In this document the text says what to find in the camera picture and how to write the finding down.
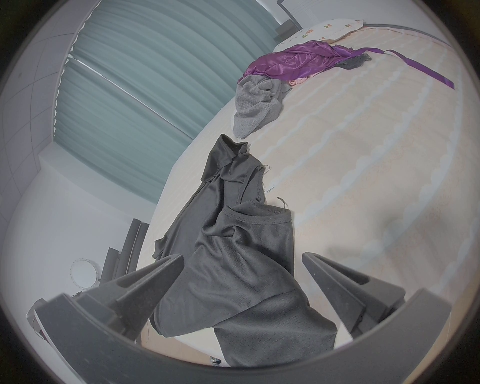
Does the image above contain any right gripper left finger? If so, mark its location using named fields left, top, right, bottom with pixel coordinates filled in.
left=80, top=254, right=185, bottom=341

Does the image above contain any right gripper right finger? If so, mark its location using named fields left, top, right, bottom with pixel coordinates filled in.
left=302, top=253, right=406, bottom=335

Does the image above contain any black T-shirt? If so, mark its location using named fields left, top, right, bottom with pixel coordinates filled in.
left=152, top=134, right=338, bottom=368

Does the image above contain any bed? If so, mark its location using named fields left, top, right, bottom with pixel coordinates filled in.
left=137, top=0, right=478, bottom=370

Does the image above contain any black dressing table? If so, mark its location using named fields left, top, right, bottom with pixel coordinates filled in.
left=100, top=246, right=123, bottom=286

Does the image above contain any black chest of drawers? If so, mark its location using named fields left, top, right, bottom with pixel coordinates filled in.
left=120, top=218, right=151, bottom=279

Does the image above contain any blue-green curtain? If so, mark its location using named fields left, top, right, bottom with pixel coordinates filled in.
left=52, top=58, right=196, bottom=205
left=70, top=0, right=286, bottom=140

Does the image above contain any grey garment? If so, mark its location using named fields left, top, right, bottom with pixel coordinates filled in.
left=232, top=75, right=292, bottom=140

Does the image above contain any pink garment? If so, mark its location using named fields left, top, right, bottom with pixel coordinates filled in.
left=287, top=73, right=317, bottom=88

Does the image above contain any purple satin garment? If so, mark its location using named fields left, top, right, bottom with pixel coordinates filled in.
left=238, top=40, right=455, bottom=90

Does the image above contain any white printed pillow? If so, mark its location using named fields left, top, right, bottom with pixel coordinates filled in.
left=273, top=18, right=364, bottom=53

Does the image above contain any grey bedside table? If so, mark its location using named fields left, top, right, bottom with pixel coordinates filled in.
left=278, top=19, right=303, bottom=40

